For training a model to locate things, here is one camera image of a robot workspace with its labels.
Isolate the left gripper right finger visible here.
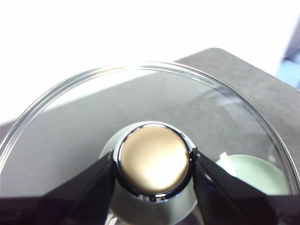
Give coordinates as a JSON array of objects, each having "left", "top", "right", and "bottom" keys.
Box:
[{"left": 191, "top": 149, "right": 300, "bottom": 225}]

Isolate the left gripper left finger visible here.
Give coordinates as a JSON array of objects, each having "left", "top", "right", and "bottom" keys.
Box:
[{"left": 0, "top": 151, "right": 116, "bottom": 225}]

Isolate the glass lid with green knob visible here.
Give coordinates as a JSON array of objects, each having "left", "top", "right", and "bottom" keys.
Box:
[{"left": 0, "top": 60, "right": 300, "bottom": 225}]

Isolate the pale green round plate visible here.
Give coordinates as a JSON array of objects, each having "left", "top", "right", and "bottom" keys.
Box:
[{"left": 215, "top": 152, "right": 289, "bottom": 196}]

